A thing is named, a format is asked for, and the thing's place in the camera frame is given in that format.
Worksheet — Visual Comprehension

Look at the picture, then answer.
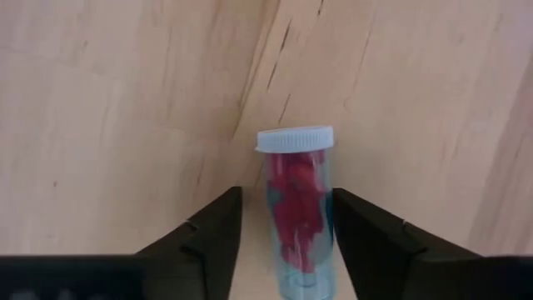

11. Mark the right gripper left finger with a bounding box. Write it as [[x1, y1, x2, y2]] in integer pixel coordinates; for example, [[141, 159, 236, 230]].
[[137, 185, 244, 300]]

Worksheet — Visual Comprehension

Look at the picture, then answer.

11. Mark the clear bottle with red contents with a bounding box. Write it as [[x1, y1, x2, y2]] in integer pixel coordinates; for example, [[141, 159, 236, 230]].
[[254, 125, 337, 300]]

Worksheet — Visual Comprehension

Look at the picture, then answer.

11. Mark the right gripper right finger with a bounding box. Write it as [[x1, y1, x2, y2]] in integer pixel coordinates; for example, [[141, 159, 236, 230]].
[[331, 187, 486, 300]]

